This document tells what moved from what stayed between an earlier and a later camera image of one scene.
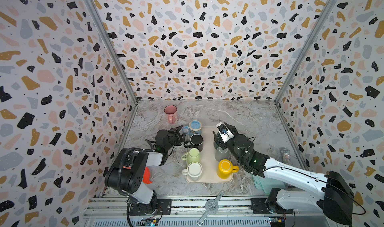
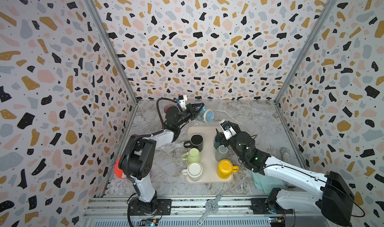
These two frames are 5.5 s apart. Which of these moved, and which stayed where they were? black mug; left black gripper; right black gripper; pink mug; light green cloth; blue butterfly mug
Moved: left black gripper; blue butterfly mug
Stayed: black mug; light green cloth; right black gripper; pink mug
